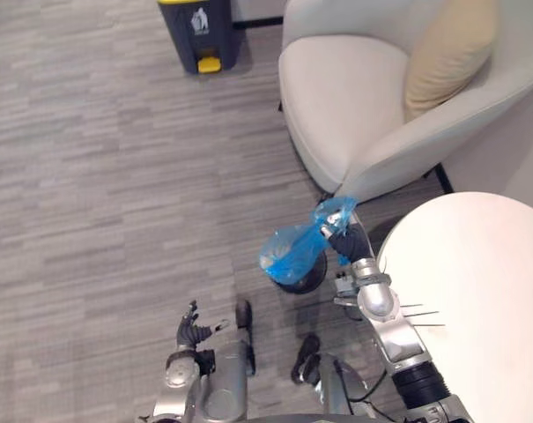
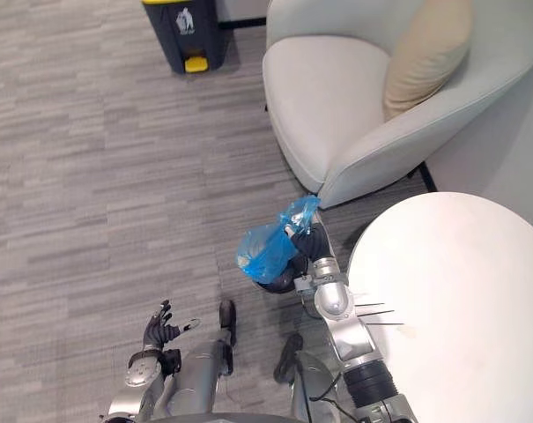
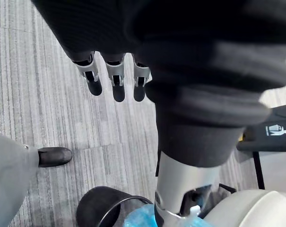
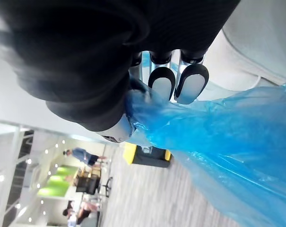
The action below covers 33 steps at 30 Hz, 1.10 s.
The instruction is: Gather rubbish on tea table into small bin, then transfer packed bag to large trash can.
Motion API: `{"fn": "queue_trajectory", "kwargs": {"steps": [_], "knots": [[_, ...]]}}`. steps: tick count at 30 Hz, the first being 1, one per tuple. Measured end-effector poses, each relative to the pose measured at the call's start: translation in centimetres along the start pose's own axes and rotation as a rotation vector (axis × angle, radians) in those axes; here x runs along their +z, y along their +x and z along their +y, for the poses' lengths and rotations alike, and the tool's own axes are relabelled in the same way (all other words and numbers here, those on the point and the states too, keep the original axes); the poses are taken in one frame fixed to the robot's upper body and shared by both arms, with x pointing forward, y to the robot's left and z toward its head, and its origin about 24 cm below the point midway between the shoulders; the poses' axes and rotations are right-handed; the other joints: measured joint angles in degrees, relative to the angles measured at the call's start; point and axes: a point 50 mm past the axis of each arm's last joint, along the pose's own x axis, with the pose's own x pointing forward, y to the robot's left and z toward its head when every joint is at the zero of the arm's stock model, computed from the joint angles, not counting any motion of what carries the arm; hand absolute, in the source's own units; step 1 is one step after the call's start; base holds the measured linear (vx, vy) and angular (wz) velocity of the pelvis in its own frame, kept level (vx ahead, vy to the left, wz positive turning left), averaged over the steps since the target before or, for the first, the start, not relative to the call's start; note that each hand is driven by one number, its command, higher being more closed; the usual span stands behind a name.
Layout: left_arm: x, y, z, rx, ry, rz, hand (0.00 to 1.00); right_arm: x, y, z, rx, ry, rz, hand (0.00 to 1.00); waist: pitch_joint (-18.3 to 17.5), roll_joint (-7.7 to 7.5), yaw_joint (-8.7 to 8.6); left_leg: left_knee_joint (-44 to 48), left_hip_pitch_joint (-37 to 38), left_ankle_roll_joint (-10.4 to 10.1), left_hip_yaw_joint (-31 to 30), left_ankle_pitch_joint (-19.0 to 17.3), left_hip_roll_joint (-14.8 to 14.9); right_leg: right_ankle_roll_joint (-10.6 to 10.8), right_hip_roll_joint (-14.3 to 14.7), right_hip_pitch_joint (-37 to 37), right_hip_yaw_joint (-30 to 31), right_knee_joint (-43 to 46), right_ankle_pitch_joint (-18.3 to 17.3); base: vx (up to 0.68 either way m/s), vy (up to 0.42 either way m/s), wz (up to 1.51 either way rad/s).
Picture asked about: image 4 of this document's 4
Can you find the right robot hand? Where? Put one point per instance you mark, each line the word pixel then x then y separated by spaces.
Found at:
pixel 69 59

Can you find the blue plastic trash bag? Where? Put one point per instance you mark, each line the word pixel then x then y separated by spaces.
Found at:
pixel 218 146

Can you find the person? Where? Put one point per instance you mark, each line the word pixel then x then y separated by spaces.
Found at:
pixel 86 154
pixel 77 212

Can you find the black and yellow storage box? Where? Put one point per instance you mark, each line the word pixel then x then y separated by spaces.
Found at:
pixel 148 155

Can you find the black office chair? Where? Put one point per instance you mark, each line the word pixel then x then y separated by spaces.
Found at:
pixel 107 186

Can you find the white sofa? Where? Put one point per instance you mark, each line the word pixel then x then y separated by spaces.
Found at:
pixel 256 42

